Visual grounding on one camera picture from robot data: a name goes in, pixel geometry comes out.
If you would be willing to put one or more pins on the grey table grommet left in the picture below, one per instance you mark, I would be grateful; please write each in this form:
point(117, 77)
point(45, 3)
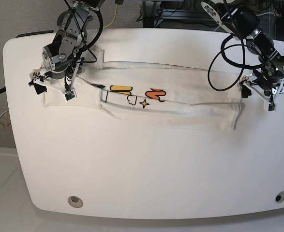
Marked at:
point(75, 202)

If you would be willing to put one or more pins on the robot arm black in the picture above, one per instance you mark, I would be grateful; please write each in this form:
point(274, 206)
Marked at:
point(62, 59)
point(262, 67)

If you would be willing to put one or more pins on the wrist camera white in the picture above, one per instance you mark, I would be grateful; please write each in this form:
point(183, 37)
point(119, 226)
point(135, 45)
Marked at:
point(271, 106)
point(69, 95)

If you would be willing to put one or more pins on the white printed T-shirt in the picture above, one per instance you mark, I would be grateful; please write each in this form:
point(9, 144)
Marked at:
point(151, 93)

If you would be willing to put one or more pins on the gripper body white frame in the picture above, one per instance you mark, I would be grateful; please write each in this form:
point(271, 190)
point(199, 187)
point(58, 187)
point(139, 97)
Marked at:
point(268, 92)
point(59, 81)

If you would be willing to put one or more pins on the black aluminium frame rack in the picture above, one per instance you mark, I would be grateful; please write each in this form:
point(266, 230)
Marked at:
point(155, 12)

